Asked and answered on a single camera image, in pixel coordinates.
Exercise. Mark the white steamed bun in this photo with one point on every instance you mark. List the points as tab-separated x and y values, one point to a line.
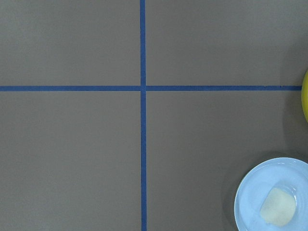
278	208

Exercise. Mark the yellow bamboo steamer basket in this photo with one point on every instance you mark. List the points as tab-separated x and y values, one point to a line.
304	96

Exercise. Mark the light blue plate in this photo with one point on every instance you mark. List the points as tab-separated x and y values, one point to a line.
288	174

